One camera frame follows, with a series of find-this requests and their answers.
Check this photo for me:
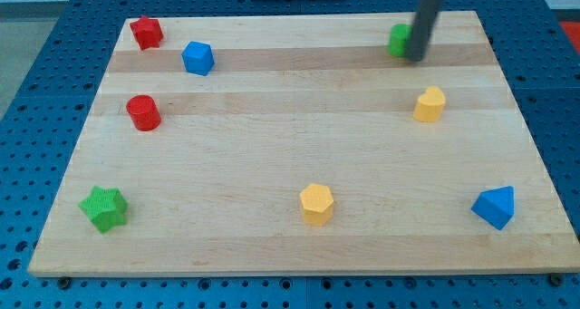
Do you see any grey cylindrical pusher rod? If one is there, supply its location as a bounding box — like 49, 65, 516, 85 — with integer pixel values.
405, 0, 444, 63

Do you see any green cylinder block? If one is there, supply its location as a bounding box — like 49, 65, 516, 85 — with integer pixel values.
387, 24, 411, 57

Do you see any yellow heart block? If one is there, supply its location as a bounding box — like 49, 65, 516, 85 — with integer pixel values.
413, 86, 446, 122

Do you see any wooden board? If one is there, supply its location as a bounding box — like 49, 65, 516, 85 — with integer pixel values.
28, 11, 579, 277

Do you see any blue triangular prism block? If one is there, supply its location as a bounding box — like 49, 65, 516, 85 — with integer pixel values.
471, 186, 515, 230

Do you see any yellow hexagon block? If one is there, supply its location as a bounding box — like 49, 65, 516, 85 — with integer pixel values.
299, 183, 334, 227

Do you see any blue cube block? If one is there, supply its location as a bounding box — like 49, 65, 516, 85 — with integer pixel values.
181, 41, 215, 76

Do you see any red star block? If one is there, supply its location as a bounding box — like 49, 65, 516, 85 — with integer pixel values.
130, 15, 164, 51

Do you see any red cylinder block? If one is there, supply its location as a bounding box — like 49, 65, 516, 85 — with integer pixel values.
126, 95, 161, 131

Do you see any green star block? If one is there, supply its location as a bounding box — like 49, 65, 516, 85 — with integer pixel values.
78, 186, 128, 234

